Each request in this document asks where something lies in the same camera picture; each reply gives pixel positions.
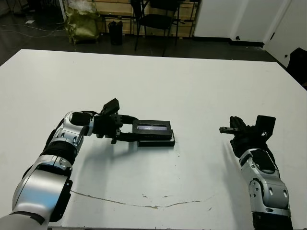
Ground black mesh office chair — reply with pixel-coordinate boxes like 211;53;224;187
138;0;180;57

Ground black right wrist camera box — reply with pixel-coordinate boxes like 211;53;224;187
255;115;276;138

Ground black box with white insert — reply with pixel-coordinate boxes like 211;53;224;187
138;129;175;148

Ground black padded chair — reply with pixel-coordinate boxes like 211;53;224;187
287;47;307;91

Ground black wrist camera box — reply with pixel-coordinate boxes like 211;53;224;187
100;98;120;117
255;115;276;138

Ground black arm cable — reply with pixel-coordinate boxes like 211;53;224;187
45;110;101;147
263;143;280;178

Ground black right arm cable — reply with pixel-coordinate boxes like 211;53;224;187
263;143;280;178

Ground stacked wooden crates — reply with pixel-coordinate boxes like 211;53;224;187
92;0;200;38

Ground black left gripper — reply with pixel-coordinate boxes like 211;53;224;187
93;114;142;145

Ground black folding chair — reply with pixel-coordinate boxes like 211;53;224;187
130;0;146;51

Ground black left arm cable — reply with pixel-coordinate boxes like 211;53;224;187
45;110;101;147

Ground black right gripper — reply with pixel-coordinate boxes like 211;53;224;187
218;115;269;158

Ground small black bin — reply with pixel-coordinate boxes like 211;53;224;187
107;21;123;46

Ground black box lid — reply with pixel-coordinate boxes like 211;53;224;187
131;119;172;140

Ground yellow-green sack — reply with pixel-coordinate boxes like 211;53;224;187
64;3;101;45

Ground white door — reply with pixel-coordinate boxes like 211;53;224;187
263;0;307;69

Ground clear plastic bag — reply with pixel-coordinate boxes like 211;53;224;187
68;0;93;12

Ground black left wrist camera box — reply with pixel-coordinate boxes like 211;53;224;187
100;98;120;117

